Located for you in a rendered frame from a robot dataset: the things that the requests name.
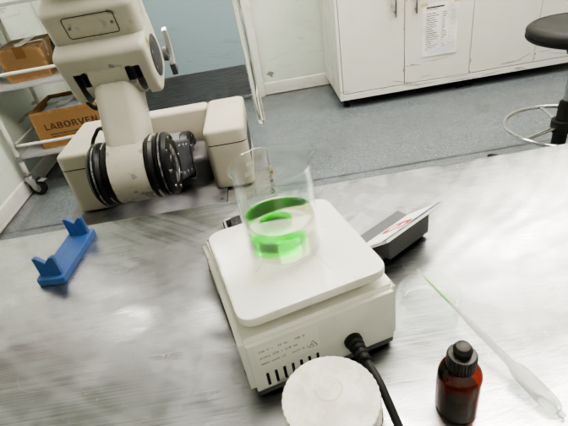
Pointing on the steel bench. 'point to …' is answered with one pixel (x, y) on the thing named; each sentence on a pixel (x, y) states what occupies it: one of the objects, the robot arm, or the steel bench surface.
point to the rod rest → (65, 253)
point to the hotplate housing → (311, 330)
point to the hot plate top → (239, 247)
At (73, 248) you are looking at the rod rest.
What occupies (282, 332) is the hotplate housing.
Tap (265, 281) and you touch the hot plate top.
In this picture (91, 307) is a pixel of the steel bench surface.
